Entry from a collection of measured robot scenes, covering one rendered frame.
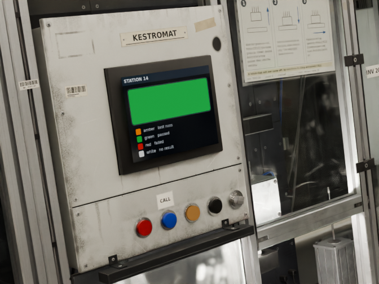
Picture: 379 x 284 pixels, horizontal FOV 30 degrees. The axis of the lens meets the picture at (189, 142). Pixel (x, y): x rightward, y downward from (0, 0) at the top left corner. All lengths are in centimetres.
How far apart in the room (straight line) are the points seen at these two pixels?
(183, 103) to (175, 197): 19
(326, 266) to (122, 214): 88
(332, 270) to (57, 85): 108
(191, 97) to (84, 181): 28
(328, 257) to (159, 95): 89
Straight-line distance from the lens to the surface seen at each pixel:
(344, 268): 207
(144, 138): 133
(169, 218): 139
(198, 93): 141
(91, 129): 130
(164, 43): 140
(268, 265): 187
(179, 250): 138
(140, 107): 133
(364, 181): 184
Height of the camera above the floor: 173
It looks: 7 degrees down
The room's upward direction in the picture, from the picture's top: 8 degrees counter-clockwise
